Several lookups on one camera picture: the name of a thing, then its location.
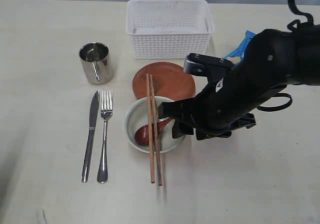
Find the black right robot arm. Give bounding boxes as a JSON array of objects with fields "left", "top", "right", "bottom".
[{"left": 158, "top": 26, "right": 320, "bottom": 140}]

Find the white speckled ceramic bowl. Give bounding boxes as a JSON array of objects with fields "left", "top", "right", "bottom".
[{"left": 124, "top": 97, "right": 186, "bottom": 154}]

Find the silver foil packet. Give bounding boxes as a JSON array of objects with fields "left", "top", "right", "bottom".
[{"left": 78, "top": 42, "right": 114, "bottom": 84}]

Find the dark brown round plate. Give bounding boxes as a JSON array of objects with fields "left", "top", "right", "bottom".
[{"left": 132, "top": 62, "right": 196, "bottom": 101}]

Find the silver metal table knife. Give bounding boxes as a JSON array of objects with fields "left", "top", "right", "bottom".
[{"left": 81, "top": 91, "right": 100, "bottom": 183}]

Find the silver metal fork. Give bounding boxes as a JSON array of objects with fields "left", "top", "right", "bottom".
[{"left": 97, "top": 90, "right": 113, "bottom": 184}]

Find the brown wooden chopstick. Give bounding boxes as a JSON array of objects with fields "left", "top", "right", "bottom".
[
  {"left": 149, "top": 74, "right": 163, "bottom": 186},
  {"left": 146, "top": 74, "right": 156, "bottom": 184}
]

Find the white plastic lattice basket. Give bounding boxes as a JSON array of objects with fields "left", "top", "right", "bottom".
[{"left": 126, "top": 0, "right": 215, "bottom": 59}]

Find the blue potato chips bag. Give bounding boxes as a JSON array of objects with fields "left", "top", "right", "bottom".
[{"left": 224, "top": 30, "right": 256, "bottom": 65}]

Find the brown wooden spoon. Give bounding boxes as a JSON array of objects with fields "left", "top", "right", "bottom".
[{"left": 134, "top": 118, "right": 173, "bottom": 146}]

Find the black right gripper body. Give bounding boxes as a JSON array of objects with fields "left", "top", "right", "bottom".
[{"left": 158, "top": 66, "right": 287, "bottom": 135}]

